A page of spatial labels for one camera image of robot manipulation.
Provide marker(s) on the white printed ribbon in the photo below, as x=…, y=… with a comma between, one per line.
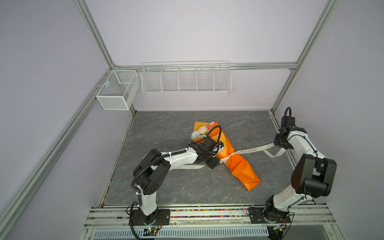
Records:
x=239, y=152

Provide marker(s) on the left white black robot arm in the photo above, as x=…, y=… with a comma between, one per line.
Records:
x=151, y=172

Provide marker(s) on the white wire shelf basket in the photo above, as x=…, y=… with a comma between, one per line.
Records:
x=186, y=77

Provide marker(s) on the white mesh box basket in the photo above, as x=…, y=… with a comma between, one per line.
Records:
x=118, y=90

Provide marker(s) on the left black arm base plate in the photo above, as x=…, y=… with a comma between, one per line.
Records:
x=158, y=217

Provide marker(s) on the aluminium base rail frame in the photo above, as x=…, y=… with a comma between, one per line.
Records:
x=309, y=222

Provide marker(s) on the white slotted cable duct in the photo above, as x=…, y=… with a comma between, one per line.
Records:
x=182, y=233

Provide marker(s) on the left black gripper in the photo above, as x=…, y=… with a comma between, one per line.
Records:
x=214, y=163

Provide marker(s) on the cream fake rose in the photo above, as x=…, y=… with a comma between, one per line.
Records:
x=203, y=130

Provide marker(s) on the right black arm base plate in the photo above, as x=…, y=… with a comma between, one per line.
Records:
x=260, y=216

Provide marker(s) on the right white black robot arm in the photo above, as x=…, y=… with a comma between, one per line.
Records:
x=312, y=177

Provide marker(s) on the white fake rose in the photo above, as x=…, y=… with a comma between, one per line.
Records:
x=195, y=135

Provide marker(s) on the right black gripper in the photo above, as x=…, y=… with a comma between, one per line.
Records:
x=276, y=141

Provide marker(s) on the orange wrapping paper sheet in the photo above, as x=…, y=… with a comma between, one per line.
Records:
x=238, y=165

